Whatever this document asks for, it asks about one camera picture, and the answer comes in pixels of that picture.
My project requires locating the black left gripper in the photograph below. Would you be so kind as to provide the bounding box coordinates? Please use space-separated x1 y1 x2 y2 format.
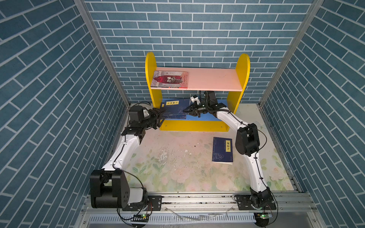
139 108 166 130

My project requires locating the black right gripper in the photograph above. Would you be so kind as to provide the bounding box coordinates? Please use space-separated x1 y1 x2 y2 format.
183 103 210 119

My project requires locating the navy book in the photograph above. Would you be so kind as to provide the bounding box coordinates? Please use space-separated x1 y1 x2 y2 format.
160 99 191 119
212 137 233 165

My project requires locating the red illustrated cover book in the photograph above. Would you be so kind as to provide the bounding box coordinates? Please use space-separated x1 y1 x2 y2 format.
151 70 188 88

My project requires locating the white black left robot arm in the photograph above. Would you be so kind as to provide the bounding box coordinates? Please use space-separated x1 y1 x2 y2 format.
90 105 164 211

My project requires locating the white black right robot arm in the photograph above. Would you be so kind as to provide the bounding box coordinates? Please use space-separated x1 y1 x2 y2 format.
184 91 274 210

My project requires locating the yellow pink blue bookshelf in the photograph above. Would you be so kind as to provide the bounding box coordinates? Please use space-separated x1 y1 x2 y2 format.
145 52 251 132

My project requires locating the floral table mat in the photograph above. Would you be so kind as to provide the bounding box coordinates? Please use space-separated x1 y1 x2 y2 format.
126 104 294 192

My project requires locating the left green circuit board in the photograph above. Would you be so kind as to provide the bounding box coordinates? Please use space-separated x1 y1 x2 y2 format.
131 214 150 223

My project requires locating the green circuit board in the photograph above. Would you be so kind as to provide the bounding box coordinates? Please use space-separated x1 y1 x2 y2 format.
254 213 270 228
131 214 150 223

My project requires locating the right green circuit board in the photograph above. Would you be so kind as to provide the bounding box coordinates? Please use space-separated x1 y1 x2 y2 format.
254 213 270 228

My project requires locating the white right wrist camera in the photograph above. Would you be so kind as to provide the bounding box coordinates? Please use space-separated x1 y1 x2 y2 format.
190 95 201 105

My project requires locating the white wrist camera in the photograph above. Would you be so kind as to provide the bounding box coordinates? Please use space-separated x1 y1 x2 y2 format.
190 95 201 105
143 109 150 118

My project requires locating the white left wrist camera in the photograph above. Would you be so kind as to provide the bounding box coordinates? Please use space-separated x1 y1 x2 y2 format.
143 109 150 118

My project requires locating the black corrugated right cable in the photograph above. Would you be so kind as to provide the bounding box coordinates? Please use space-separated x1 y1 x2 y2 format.
199 90 212 110

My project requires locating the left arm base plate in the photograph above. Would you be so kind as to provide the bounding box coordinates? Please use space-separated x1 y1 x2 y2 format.
123 195 163 212

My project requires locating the aluminium front rail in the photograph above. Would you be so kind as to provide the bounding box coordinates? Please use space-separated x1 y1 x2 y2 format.
81 192 317 214

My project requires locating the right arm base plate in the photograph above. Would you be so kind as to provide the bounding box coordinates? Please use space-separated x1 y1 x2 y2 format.
233 194 277 211

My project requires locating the white slotted cable duct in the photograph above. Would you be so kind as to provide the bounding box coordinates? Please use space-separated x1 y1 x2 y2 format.
88 213 256 225

